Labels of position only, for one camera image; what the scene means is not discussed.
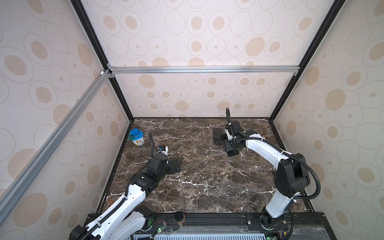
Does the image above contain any black phone case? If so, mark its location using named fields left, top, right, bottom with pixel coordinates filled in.
left=213, top=128, right=224, bottom=145

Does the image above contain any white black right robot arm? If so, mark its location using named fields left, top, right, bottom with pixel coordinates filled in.
left=214, top=117, right=321, bottom=221

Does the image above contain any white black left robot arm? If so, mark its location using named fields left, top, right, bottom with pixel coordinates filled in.
left=69, top=152, right=182, bottom=240

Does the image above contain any blue white yogurt cup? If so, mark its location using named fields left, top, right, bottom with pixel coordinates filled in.
left=129, top=129, right=145, bottom=147

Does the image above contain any black cylinder on base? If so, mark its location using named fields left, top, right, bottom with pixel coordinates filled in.
left=174, top=211, right=186, bottom=227

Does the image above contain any silver aluminium crossbar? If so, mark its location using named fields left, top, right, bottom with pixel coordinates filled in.
left=110, top=65, right=300, bottom=74

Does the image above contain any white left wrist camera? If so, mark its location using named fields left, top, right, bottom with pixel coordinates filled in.
left=158, top=145, right=169, bottom=156

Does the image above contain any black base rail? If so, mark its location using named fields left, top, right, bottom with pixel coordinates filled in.
left=78, top=211, right=337, bottom=240

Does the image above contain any silver aluminium side rail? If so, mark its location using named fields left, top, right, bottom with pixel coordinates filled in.
left=1, top=69, right=111, bottom=225

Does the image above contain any black frame post right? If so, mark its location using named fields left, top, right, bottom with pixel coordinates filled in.
left=269, top=0, right=346, bottom=122

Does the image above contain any black frame post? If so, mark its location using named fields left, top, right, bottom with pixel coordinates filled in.
left=70, top=0, right=135, bottom=122
left=269, top=0, right=346, bottom=122

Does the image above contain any black frame post left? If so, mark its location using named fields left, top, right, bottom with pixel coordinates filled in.
left=70, top=0, right=135, bottom=122

